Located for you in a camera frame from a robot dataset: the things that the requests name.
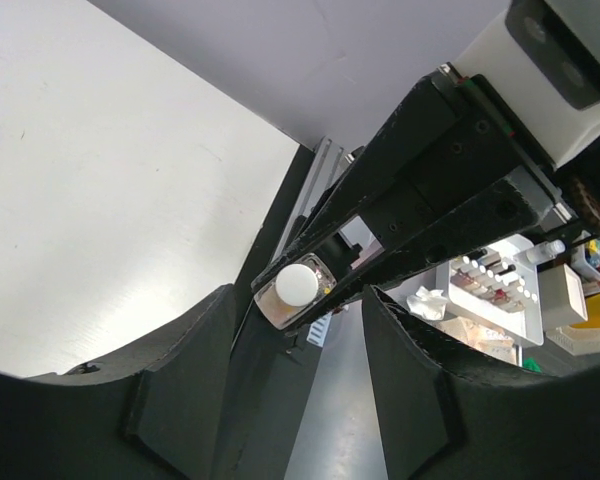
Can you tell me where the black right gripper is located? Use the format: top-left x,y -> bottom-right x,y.
279,72 -> 560,312

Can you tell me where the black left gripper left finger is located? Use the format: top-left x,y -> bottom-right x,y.
0,285 -> 236,479

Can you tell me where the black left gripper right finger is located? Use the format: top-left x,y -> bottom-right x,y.
362,287 -> 600,479

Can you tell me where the clear nail polish bottle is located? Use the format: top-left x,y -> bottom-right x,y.
254,253 -> 337,330

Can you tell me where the crumpled white tissue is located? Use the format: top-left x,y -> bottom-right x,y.
407,286 -> 449,322

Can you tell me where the white tray of bottles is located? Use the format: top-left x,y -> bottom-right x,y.
436,235 -> 544,348

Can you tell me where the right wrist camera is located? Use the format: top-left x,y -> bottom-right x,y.
454,1 -> 600,169

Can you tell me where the aluminium rail right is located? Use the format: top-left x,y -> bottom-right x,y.
273,137 -> 350,258

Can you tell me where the right white cable duct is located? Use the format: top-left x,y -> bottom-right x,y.
307,313 -> 332,348

